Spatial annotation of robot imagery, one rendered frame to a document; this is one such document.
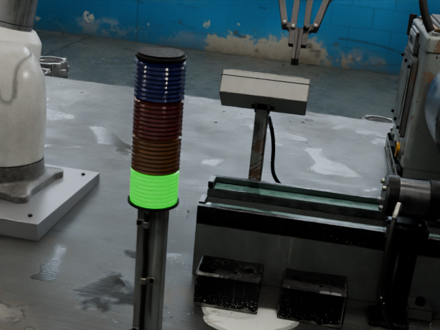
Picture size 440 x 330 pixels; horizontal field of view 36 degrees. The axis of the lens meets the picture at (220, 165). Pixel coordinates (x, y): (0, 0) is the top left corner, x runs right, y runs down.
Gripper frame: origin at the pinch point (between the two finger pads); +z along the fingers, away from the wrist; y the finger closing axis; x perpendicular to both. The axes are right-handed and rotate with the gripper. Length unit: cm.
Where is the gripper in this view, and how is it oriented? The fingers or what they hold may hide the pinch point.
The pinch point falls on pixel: (296, 46)
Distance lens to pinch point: 139.0
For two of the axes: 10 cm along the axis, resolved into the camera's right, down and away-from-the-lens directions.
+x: 0.8, 3.0, 9.5
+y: 9.8, 1.3, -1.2
